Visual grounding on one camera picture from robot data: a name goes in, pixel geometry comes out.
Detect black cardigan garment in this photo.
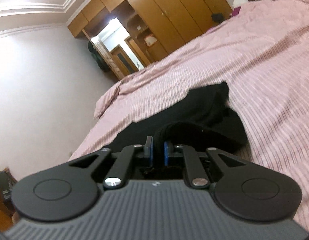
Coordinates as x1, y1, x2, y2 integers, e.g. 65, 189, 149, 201
106, 82, 248, 158

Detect wooden wardrobe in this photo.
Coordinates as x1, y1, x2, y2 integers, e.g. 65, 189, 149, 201
67, 0, 233, 67

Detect pink checked bed cover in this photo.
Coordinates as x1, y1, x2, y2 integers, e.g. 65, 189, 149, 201
72, 0, 309, 231

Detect dark box on floor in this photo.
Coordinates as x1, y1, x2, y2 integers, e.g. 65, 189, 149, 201
0, 167, 17, 215

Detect black bag by wardrobe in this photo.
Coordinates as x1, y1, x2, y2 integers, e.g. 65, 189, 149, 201
211, 13, 224, 23

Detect pink white box on shelf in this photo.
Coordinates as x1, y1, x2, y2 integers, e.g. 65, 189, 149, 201
144, 34, 158, 47

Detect wooden door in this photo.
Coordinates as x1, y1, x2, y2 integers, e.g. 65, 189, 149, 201
111, 37, 144, 76

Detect dark clothes hanging on wall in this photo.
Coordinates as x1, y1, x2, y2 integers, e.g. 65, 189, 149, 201
88, 42, 111, 73

